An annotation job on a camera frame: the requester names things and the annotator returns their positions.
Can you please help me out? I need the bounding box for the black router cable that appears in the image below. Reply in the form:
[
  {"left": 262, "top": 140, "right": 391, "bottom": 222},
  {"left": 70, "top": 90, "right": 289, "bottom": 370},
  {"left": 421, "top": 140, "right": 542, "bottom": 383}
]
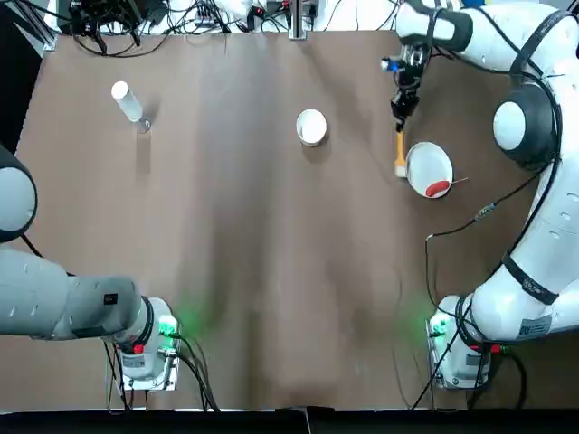
[{"left": 71, "top": 33, "right": 171, "bottom": 59}]

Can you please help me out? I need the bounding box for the red sausage on skewer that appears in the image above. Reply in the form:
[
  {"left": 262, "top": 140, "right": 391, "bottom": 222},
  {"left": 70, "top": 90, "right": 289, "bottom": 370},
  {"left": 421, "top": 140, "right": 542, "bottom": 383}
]
[{"left": 424, "top": 177, "right": 470, "bottom": 198}]

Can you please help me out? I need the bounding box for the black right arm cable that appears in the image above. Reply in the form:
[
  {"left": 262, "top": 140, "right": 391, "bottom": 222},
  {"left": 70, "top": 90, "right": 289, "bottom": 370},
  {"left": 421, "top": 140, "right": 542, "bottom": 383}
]
[{"left": 424, "top": 153, "right": 562, "bottom": 317}]

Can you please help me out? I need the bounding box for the yellow oil brush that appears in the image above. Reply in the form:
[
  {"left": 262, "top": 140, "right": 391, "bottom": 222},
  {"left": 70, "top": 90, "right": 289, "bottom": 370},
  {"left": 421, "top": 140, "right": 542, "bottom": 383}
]
[{"left": 394, "top": 129, "right": 408, "bottom": 178}]

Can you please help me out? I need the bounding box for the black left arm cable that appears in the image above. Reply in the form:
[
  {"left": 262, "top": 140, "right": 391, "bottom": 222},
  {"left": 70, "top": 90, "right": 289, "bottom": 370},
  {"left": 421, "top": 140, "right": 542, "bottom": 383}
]
[{"left": 20, "top": 232, "right": 77, "bottom": 278}]

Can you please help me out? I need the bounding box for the white round bowl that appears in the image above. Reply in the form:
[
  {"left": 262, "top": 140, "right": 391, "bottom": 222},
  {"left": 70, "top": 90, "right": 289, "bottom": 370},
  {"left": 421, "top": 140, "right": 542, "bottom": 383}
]
[{"left": 295, "top": 108, "right": 328, "bottom": 147}]

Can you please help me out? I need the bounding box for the white round plate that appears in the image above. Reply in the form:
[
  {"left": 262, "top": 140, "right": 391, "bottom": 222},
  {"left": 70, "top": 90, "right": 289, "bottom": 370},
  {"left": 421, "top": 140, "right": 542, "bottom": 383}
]
[{"left": 404, "top": 141, "right": 454, "bottom": 200}]

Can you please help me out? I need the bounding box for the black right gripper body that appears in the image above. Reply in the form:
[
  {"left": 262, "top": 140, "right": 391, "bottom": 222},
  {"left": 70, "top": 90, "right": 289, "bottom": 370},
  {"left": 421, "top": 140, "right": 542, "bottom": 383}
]
[{"left": 391, "top": 61, "right": 427, "bottom": 91}]

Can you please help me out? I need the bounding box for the aluminium frame bar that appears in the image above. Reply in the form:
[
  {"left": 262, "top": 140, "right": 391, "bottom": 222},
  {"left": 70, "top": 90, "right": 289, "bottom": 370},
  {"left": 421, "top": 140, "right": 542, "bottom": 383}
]
[{"left": 24, "top": 0, "right": 59, "bottom": 52}]

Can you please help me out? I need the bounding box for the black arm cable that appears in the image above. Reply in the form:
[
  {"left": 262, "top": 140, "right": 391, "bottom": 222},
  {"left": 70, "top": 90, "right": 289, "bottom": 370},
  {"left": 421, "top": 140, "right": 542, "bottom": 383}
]
[
  {"left": 20, "top": 232, "right": 77, "bottom": 278},
  {"left": 424, "top": 153, "right": 562, "bottom": 317}
]

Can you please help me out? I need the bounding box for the aluminium upright post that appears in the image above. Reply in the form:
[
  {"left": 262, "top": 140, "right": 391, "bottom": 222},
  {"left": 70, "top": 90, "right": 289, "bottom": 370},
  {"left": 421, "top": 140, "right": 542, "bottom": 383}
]
[{"left": 289, "top": 0, "right": 309, "bottom": 41}]

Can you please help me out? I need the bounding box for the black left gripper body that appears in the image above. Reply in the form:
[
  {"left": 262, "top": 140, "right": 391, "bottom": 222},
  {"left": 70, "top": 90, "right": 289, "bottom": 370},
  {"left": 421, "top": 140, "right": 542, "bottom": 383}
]
[{"left": 71, "top": 0, "right": 153, "bottom": 31}]

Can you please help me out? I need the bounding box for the white oil pot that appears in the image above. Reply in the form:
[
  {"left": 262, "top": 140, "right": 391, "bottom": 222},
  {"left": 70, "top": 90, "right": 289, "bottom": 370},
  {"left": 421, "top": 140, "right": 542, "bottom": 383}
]
[{"left": 110, "top": 80, "right": 152, "bottom": 135}]

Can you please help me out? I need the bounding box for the grey usb hub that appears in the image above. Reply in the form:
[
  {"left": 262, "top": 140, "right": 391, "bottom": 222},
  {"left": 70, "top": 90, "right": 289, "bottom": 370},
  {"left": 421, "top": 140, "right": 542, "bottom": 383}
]
[{"left": 194, "top": 3, "right": 219, "bottom": 24}]

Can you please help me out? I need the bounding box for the black base cable bundle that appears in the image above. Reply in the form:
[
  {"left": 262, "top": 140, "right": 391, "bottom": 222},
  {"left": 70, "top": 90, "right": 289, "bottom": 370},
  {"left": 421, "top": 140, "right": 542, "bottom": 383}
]
[
  {"left": 465, "top": 345, "right": 529, "bottom": 410},
  {"left": 169, "top": 332, "right": 223, "bottom": 413}
]

